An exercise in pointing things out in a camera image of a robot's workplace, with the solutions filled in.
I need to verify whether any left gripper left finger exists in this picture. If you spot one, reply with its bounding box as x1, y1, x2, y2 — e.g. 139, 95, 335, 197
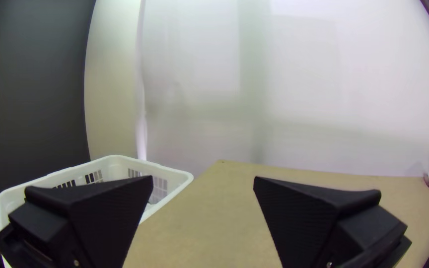
7, 175, 154, 268

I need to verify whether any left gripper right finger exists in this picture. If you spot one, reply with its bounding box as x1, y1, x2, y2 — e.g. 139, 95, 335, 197
253, 176, 409, 268

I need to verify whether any white laundry basket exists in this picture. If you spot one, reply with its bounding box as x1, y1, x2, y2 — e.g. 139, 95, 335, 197
0, 154, 195, 268

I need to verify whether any white pole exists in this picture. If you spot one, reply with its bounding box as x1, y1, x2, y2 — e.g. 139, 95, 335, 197
135, 0, 149, 161

